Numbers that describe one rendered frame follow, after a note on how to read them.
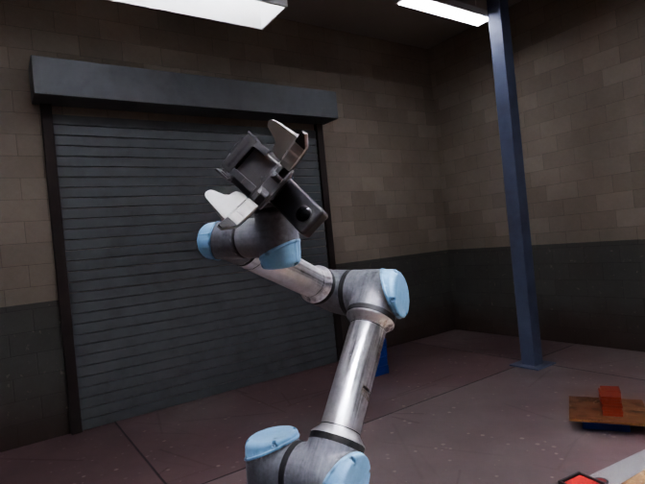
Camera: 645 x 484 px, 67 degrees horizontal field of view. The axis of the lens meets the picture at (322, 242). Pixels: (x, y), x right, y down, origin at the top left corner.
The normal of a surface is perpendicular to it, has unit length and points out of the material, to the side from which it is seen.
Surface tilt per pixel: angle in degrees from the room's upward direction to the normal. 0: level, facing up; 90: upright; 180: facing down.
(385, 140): 90
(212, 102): 90
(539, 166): 90
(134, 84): 90
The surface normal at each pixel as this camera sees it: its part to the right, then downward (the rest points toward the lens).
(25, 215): 0.56, -0.06
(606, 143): -0.82, 0.07
